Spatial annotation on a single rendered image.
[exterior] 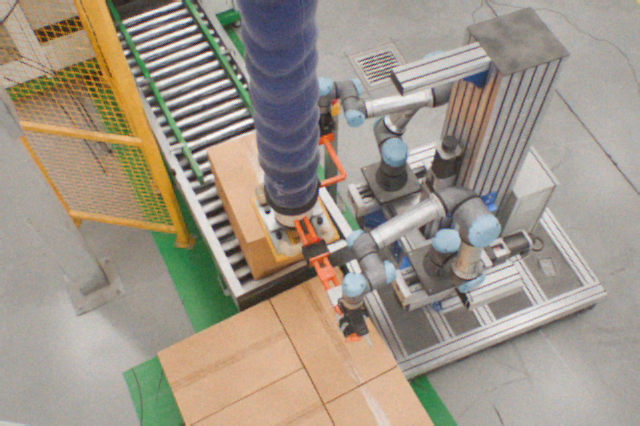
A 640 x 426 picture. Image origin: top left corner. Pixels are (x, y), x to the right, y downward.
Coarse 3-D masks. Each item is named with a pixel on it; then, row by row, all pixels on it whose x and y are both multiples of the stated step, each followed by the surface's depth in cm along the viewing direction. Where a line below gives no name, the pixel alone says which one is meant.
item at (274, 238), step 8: (256, 200) 294; (256, 208) 292; (264, 208) 289; (256, 216) 292; (264, 216) 290; (264, 224) 288; (264, 232) 286; (272, 232) 285; (280, 232) 284; (288, 232) 286; (272, 240) 283; (280, 240) 283; (288, 240) 283; (272, 248) 282; (280, 256) 280; (288, 256) 280
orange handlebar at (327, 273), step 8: (328, 144) 296; (336, 160) 291; (344, 176) 287; (328, 184) 285; (296, 224) 274; (312, 232) 272; (304, 240) 270; (328, 264) 264; (320, 272) 262; (328, 272) 261; (320, 280) 262; (328, 280) 262; (336, 280) 260; (328, 288) 258; (336, 312) 254
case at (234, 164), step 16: (224, 144) 336; (240, 144) 336; (224, 160) 331; (240, 160) 331; (256, 160) 331; (224, 176) 326; (240, 176) 326; (256, 176) 326; (224, 192) 322; (240, 192) 321; (224, 208) 358; (240, 208) 316; (240, 224) 311; (256, 224) 311; (240, 240) 336; (256, 240) 307; (256, 256) 319; (272, 256) 326; (256, 272) 332; (272, 272) 339
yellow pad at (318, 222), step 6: (318, 198) 295; (324, 210) 291; (318, 216) 289; (324, 216) 289; (312, 222) 288; (318, 222) 286; (324, 222) 288; (330, 222) 288; (318, 228) 286; (318, 234) 285; (336, 234) 285
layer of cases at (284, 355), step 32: (320, 288) 338; (224, 320) 329; (256, 320) 329; (288, 320) 329; (320, 320) 328; (160, 352) 321; (192, 352) 321; (224, 352) 321; (256, 352) 320; (288, 352) 320; (320, 352) 320; (352, 352) 319; (384, 352) 319; (192, 384) 313; (224, 384) 312; (256, 384) 312; (288, 384) 312; (320, 384) 311; (352, 384) 311; (384, 384) 311; (192, 416) 305; (224, 416) 304; (256, 416) 304; (288, 416) 304; (320, 416) 304; (352, 416) 303; (384, 416) 303; (416, 416) 303
